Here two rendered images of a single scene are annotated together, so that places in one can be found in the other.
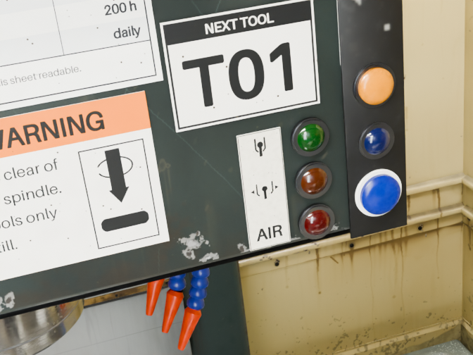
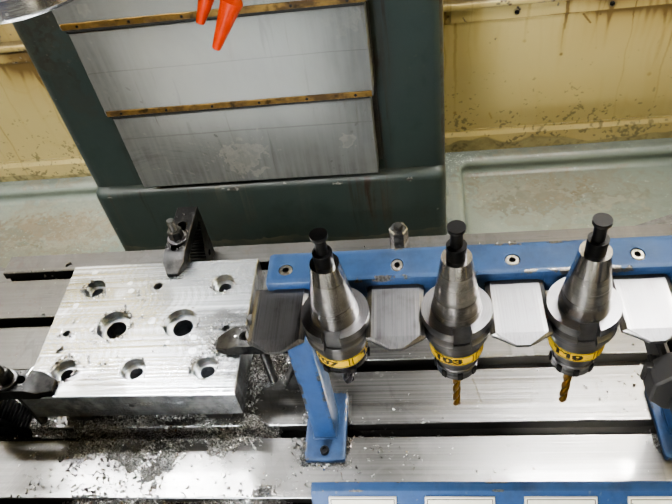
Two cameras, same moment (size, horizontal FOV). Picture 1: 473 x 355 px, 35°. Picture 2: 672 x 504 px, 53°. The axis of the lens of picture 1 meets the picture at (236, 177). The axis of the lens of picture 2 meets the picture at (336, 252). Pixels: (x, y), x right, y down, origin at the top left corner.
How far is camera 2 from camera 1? 0.32 m
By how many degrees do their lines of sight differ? 30
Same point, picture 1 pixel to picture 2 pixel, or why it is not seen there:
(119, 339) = (295, 56)
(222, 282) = (419, 12)
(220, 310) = (413, 46)
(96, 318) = (271, 28)
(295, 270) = (538, 22)
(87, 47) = not seen: outside the picture
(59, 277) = not seen: outside the picture
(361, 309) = (605, 81)
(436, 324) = not seen: outside the picture
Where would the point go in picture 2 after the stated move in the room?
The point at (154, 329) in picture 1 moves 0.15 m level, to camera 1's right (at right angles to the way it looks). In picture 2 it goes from (333, 52) to (428, 56)
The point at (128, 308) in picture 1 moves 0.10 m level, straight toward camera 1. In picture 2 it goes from (305, 24) to (295, 60)
